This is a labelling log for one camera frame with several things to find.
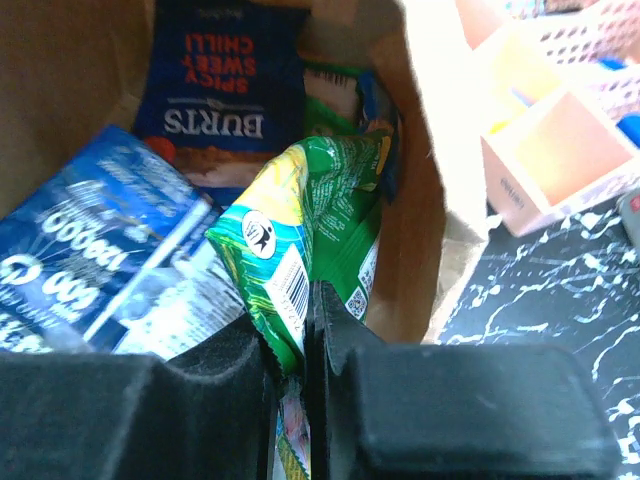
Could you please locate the blue white snack bar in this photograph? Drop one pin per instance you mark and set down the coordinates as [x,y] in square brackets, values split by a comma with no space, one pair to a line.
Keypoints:
[380,115]

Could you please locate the brown paper bag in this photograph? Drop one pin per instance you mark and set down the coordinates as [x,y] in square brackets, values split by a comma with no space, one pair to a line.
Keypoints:
[68,68]

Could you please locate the orange plastic desk organizer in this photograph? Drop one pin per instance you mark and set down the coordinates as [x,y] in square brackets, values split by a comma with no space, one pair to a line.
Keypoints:
[550,150]

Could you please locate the blue white small box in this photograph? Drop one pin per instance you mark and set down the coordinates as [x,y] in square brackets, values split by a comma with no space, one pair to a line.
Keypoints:
[619,95]

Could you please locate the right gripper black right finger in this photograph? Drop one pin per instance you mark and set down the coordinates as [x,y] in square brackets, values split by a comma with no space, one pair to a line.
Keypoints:
[410,411]

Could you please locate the blue Kettle chips bag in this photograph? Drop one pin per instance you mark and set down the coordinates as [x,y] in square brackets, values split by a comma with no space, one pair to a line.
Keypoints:
[110,255]

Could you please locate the white small cardboard box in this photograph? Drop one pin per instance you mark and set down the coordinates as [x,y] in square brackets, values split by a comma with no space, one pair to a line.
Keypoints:
[628,206]

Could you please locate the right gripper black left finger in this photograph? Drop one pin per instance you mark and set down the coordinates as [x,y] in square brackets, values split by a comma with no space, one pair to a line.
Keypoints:
[207,414]

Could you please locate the green white crisps bag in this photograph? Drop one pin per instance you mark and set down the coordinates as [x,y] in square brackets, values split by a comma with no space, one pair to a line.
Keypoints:
[334,99]

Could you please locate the green snack packet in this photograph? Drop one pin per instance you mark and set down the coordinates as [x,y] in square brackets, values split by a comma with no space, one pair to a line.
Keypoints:
[312,214]

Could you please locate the blue Burts chilli chips bag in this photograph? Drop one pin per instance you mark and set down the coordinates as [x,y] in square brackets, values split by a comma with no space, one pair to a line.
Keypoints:
[224,92]

